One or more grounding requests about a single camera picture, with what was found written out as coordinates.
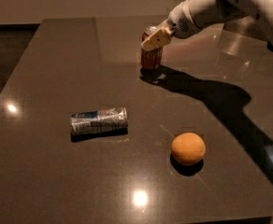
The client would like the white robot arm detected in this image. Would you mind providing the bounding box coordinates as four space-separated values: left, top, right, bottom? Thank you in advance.
141 0 273 51

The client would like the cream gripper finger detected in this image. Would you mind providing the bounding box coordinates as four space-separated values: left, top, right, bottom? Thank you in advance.
141 27 173 51

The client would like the silver blue redbull can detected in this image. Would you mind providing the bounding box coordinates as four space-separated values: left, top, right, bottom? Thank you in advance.
70 107 128 135

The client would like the clear plastic container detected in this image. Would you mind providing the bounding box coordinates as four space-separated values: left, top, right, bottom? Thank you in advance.
218 17 267 73

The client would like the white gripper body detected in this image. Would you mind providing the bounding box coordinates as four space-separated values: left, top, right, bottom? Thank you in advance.
166 0 201 39

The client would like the red coke can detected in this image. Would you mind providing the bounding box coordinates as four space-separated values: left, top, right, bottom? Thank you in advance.
141 26 163 70

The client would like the orange fruit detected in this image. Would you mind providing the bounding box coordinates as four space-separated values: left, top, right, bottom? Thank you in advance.
171 133 206 166

